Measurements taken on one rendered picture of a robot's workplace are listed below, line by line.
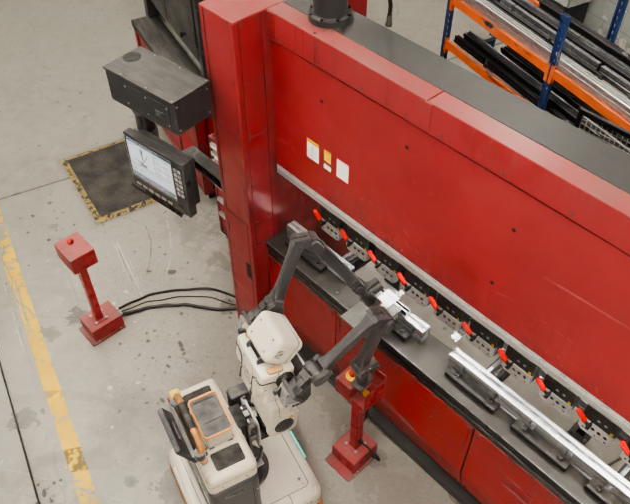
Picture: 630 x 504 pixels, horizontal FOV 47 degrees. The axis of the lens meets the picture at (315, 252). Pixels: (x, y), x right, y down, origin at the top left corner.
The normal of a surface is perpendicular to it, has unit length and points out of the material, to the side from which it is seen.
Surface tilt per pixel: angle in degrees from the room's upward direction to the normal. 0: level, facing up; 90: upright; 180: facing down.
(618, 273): 90
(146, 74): 1
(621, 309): 90
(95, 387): 0
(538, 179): 90
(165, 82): 1
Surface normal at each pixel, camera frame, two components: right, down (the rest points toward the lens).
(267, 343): -0.66, -0.21
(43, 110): 0.00, -0.69
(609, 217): -0.74, 0.49
